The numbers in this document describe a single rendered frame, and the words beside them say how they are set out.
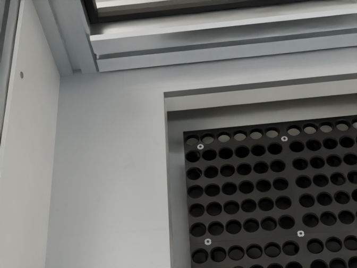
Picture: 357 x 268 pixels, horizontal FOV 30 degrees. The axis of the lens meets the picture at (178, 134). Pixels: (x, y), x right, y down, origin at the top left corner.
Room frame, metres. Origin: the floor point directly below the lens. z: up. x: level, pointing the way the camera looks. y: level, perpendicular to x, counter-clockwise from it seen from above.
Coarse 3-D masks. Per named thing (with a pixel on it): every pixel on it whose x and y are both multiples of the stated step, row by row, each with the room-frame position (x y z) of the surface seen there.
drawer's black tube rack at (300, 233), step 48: (240, 144) 0.33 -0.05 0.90; (288, 144) 0.32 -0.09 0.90; (336, 144) 0.32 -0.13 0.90; (192, 192) 0.31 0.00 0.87; (240, 192) 0.28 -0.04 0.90; (288, 192) 0.28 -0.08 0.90; (336, 192) 0.27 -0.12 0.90; (192, 240) 0.25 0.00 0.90; (240, 240) 0.24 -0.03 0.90; (288, 240) 0.23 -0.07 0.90; (336, 240) 0.23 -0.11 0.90
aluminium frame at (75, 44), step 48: (0, 0) 0.35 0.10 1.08; (48, 0) 0.41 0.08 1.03; (240, 0) 0.41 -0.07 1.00; (288, 0) 0.40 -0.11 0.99; (336, 0) 0.39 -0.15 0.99; (0, 48) 0.33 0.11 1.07; (96, 48) 0.40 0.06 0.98; (144, 48) 0.40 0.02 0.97; (192, 48) 0.39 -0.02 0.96; (240, 48) 0.39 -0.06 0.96; (288, 48) 0.38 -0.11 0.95; (0, 96) 0.29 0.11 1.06; (0, 144) 0.26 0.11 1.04
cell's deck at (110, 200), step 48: (336, 48) 0.38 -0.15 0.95; (96, 96) 0.38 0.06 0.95; (144, 96) 0.37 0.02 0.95; (192, 96) 0.37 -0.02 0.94; (240, 96) 0.36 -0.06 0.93; (288, 96) 0.36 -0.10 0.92; (96, 144) 0.32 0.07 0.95; (144, 144) 0.32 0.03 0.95; (96, 192) 0.28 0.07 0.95; (144, 192) 0.27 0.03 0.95; (48, 240) 0.24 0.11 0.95; (96, 240) 0.24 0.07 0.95; (144, 240) 0.23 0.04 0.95
